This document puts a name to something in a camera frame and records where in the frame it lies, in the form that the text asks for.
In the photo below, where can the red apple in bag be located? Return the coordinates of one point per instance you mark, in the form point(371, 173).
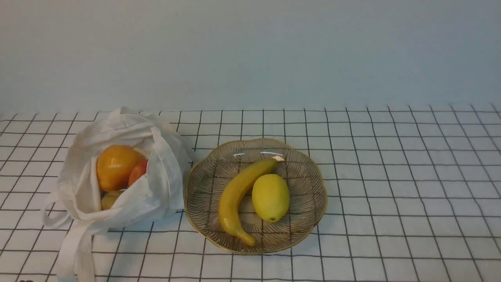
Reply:
point(137, 172)

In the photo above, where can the orange fruit in bag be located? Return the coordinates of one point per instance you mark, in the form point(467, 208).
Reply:
point(115, 165)

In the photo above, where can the yellow-green fruit in bag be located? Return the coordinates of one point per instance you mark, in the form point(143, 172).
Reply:
point(109, 198)

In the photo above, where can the white cloth tote bag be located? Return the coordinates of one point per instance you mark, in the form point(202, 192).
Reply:
point(157, 193)

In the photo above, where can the yellow banana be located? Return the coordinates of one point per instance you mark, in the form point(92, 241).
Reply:
point(234, 193)

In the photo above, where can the yellow lemon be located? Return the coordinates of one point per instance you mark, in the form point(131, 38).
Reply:
point(270, 197)

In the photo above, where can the gold-rimmed glass plate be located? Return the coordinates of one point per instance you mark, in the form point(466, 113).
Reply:
point(209, 177)

